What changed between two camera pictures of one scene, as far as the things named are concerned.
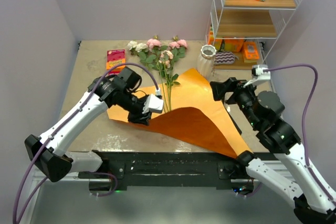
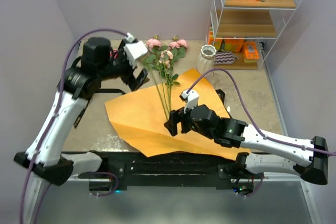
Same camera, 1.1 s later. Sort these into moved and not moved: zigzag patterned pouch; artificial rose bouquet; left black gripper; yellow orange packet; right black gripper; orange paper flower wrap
Moved: left black gripper; orange paper flower wrap; right black gripper
Not moved: zigzag patterned pouch; yellow orange packet; artificial rose bouquet
